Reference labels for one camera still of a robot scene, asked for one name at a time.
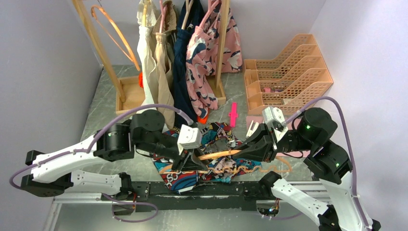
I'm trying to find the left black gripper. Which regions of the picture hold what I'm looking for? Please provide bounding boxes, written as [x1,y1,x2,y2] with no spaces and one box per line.
[136,134,210,173]

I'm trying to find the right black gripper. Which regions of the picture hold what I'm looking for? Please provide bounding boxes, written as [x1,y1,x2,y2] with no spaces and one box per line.
[231,120,316,162]

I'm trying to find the orange hanger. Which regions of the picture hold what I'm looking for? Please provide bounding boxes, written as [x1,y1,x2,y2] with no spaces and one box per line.
[90,5,141,71]
[158,150,293,174]

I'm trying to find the comic print shorts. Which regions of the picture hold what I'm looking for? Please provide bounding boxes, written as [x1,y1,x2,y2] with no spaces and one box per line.
[153,121,263,195]

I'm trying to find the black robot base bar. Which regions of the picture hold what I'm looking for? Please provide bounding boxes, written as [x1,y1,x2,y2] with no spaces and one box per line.
[113,181,276,211]

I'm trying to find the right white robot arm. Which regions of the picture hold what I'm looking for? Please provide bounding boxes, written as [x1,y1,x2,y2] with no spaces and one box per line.
[235,107,381,231]

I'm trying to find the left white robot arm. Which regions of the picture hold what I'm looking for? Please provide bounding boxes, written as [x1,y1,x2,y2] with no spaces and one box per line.
[20,109,208,200]

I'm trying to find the orange cloth on table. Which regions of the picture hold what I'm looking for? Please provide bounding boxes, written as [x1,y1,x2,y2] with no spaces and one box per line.
[197,115,209,124]

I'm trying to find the pink clip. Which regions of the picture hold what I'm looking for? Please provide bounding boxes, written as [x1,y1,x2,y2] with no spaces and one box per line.
[229,102,239,128]

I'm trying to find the orange plastic file organizer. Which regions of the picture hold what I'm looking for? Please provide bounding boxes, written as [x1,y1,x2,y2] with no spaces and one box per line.
[243,34,333,116]

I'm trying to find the wooden clothes rack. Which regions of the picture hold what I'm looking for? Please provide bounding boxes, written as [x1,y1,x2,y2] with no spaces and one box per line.
[71,0,227,115]

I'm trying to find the pink floral hanging garment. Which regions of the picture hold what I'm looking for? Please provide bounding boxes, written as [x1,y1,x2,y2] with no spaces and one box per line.
[185,0,242,118]

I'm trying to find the beige hanging garment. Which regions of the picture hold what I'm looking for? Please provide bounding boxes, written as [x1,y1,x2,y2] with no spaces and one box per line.
[152,0,179,128]

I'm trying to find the navy hanging garment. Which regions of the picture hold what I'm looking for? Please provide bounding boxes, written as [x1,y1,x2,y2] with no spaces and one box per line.
[173,0,204,122]

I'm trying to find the white hanging garment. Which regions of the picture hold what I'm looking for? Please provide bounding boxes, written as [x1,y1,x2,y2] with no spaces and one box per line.
[137,0,158,105]

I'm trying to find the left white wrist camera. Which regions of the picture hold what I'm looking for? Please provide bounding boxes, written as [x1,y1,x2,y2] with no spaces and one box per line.
[177,125,202,155]

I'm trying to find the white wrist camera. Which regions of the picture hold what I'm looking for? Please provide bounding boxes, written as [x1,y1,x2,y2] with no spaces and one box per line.
[177,125,202,155]
[262,106,289,142]

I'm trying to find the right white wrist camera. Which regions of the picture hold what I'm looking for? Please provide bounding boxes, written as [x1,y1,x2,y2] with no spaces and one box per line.
[262,106,289,142]

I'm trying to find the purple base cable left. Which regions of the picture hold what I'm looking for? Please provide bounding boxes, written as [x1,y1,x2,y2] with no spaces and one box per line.
[102,193,159,223]

